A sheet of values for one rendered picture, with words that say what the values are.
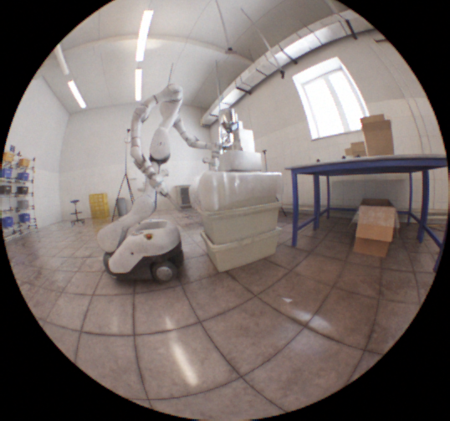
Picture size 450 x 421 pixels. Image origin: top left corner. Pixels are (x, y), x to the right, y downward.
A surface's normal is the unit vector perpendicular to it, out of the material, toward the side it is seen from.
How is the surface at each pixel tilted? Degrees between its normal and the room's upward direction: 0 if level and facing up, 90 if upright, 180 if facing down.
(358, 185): 90
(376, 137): 125
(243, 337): 0
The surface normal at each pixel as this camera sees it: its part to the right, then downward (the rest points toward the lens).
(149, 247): 0.38, 0.02
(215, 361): -0.07, -1.00
